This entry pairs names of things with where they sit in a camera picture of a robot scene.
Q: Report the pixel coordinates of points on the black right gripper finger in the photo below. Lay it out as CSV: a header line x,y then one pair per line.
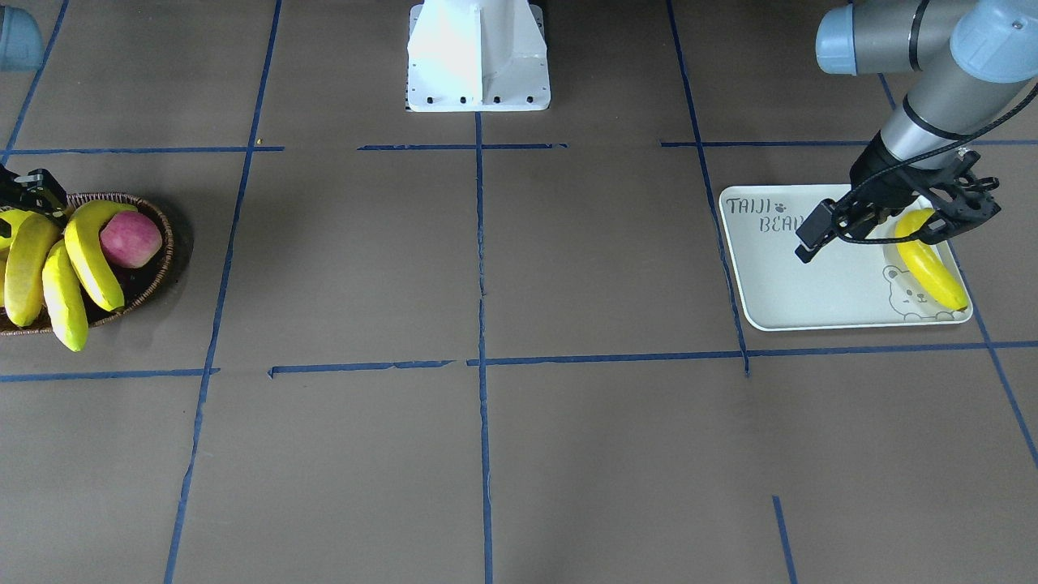
x,y
42,193

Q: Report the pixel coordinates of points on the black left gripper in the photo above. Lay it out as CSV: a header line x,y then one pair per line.
x,y
878,180

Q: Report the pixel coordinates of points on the yellow banana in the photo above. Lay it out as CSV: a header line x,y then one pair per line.
x,y
82,237

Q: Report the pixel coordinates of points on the yellow banana carried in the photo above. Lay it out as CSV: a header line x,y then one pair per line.
x,y
924,264

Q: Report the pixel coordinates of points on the yellow banana basket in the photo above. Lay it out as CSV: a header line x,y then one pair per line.
x,y
63,298
31,243

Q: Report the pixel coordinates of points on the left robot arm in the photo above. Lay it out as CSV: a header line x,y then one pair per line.
x,y
974,58

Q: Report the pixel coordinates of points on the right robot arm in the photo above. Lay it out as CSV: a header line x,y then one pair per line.
x,y
21,50

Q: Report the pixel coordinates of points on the wicker fruit basket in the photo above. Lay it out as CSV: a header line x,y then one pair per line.
x,y
138,284

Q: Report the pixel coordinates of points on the yellow lemon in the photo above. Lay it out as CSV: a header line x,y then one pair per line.
x,y
11,221

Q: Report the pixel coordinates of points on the white bear tray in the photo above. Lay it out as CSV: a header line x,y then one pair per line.
x,y
846,286

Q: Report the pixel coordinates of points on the pink apple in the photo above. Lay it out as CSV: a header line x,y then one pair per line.
x,y
130,240

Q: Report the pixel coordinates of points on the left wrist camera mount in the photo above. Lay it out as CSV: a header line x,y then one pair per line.
x,y
960,200

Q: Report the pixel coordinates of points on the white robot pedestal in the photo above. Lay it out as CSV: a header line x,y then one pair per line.
x,y
477,56

